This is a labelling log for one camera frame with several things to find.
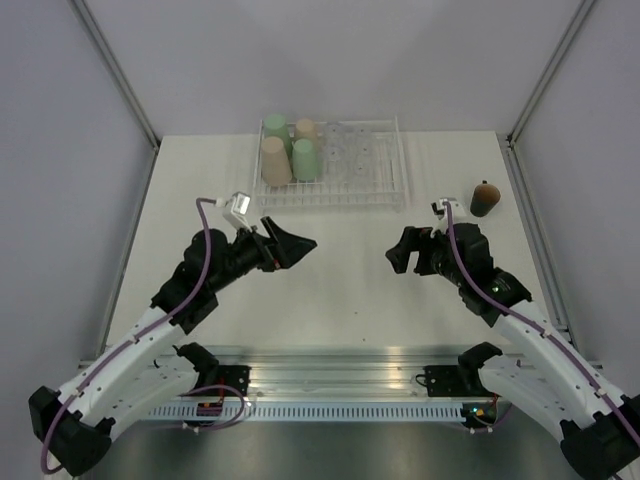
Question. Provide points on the aluminium frame post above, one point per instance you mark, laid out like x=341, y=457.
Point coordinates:
x=101, y=44
x=552, y=66

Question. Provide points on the white wire dish rack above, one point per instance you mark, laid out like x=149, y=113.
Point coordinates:
x=386, y=188

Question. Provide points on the beige cup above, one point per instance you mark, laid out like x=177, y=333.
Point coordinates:
x=305, y=128
x=276, y=169

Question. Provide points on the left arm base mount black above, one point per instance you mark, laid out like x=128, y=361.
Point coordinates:
x=235, y=376

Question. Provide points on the right aluminium frame post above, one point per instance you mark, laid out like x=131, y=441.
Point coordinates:
x=552, y=66

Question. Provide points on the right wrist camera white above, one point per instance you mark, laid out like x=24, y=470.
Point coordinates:
x=448, y=211

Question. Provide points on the left aluminium frame post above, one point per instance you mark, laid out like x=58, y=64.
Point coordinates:
x=101, y=44

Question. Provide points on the beige cup rear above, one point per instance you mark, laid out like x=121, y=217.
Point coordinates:
x=305, y=128

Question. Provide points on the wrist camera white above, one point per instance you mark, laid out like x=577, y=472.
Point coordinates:
x=448, y=211
x=235, y=210

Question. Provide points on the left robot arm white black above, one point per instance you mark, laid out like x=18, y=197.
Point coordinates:
x=79, y=421

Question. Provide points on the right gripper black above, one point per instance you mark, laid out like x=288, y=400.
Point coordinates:
x=414, y=238

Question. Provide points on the beige cup front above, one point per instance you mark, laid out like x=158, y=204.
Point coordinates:
x=276, y=169

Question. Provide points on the dark brown mug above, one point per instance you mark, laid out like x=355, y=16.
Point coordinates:
x=484, y=199

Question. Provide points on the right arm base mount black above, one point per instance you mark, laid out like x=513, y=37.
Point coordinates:
x=446, y=381

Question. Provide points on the green cup front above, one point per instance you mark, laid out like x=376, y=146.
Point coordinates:
x=305, y=162

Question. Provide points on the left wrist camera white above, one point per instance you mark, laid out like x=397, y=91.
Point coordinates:
x=235, y=210

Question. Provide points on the aluminium mounting rail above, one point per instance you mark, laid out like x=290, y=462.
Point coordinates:
x=164, y=362

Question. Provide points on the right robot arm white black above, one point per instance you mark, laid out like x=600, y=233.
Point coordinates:
x=594, y=421

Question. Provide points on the white slotted cable duct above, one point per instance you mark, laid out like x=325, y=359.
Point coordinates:
x=313, y=412

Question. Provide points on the green cup rear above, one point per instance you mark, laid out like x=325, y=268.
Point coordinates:
x=275, y=125

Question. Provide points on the green cup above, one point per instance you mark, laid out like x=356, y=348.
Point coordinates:
x=305, y=162
x=275, y=125

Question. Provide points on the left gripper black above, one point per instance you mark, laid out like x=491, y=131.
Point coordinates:
x=289, y=249

